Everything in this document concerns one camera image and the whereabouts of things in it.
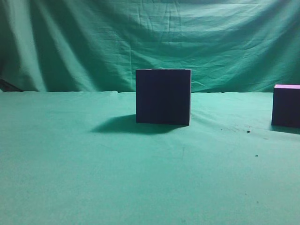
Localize purple cube block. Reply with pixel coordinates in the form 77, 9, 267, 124
271, 84, 300, 128

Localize dark purple groove box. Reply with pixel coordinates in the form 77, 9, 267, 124
135, 69, 192, 126

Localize green table cloth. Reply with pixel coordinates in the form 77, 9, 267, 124
0, 91, 300, 225

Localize green backdrop cloth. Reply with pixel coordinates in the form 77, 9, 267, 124
0, 0, 300, 92

